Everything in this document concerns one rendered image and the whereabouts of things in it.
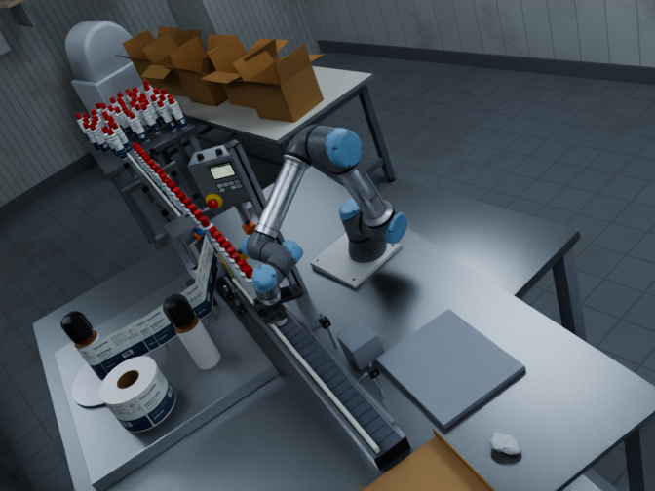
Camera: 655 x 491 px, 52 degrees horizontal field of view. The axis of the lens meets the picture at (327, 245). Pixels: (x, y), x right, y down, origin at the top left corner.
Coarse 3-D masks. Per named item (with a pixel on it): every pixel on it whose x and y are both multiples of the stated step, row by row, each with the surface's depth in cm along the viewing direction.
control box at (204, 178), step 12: (192, 156) 230; (216, 156) 223; (228, 156) 221; (192, 168) 224; (204, 168) 224; (204, 180) 227; (216, 180) 226; (228, 180) 226; (204, 192) 230; (216, 192) 229; (228, 192) 229; (240, 192) 228; (228, 204) 232
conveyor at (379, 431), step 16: (288, 320) 240; (288, 336) 232; (304, 336) 230; (304, 352) 224; (320, 352) 221; (304, 368) 217; (320, 368) 215; (336, 368) 213; (336, 384) 208; (352, 384) 205; (352, 400) 200; (368, 416) 194; (368, 432) 189; (384, 432) 187; (384, 448) 183
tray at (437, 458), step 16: (432, 448) 184; (448, 448) 181; (400, 464) 183; (416, 464) 181; (432, 464) 180; (448, 464) 178; (464, 464) 175; (384, 480) 181; (400, 480) 179; (416, 480) 178; (432, 480) 176; (448, 480) 174; (464, 480) 173; (480, 480) 171
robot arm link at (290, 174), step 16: (304, 128) 218; (304, 144) 215; (288, 160) 219; (304, 160) 218; (288, 176) 218; (272, 192) 219; (288, 192) 218; (272, 208) 217; (288, 208) 220; (272, 224) 216; (256, 240) 216; (272, 240) 217; (256, 256) 215
